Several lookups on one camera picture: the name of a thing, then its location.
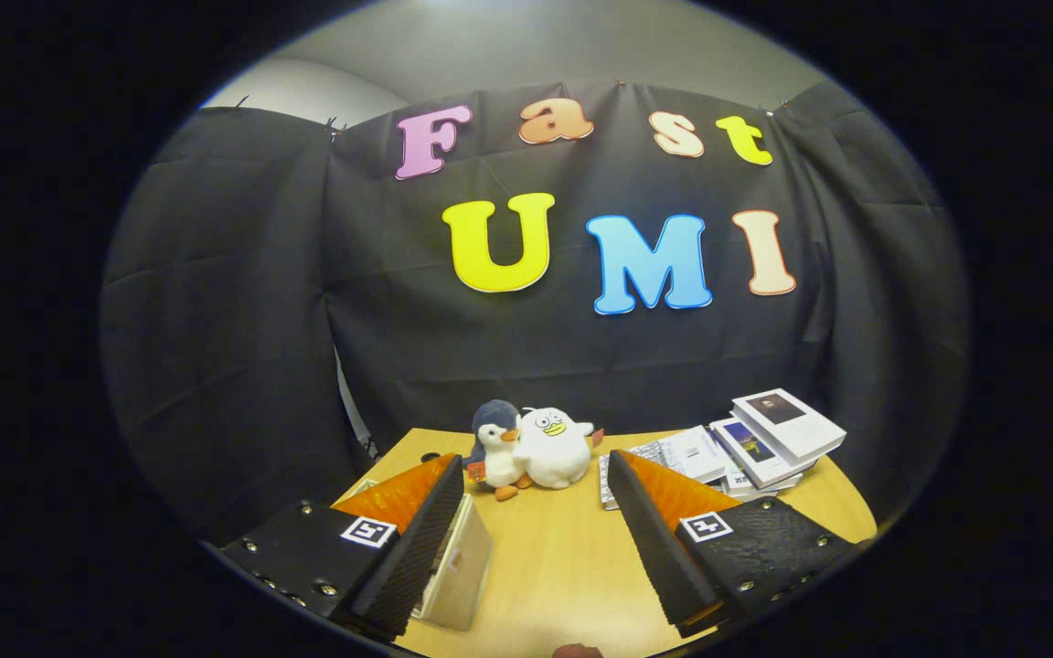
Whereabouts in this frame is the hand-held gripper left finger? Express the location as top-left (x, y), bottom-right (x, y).
top-left (220, 454), bottom-right (465, 641)

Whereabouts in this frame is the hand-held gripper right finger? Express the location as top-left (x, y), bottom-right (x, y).
top-left (607, 450), bottom-right (861, 639)

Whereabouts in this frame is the beige fabric storage box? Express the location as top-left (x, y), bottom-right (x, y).
top-left (344, 477), bottom-right (495, 632)

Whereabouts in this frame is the patterned cover book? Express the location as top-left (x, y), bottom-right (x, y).
top-left (598, 425), bottom-right (729, 511)

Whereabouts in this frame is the dark grey book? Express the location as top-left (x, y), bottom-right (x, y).
top-left (726, 475), bottom-right (802, 502)

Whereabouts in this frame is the white thin book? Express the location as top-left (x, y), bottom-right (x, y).
top-left (723, 457), bottom-right (806, 496)

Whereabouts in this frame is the grey penguin plush toy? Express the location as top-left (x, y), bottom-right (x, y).
top-left (464, 399), bottom-right (533, 502)

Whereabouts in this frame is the white duck plush toy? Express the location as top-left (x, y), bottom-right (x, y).
top-left (513, 407), bottom-right (604, 491)

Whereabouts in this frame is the white book dark photo cover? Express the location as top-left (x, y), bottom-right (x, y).
top-left (731, 388), bottom-right (847, 465)

